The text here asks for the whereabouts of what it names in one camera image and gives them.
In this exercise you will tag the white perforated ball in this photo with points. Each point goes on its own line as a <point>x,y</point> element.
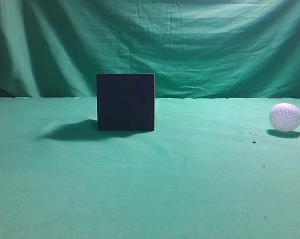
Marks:
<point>284,117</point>

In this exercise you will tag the dark purple foam cube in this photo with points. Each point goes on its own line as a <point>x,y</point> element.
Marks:
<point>126,102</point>

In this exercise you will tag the green cloth backdrop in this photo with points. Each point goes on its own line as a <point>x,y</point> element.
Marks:
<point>212,168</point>

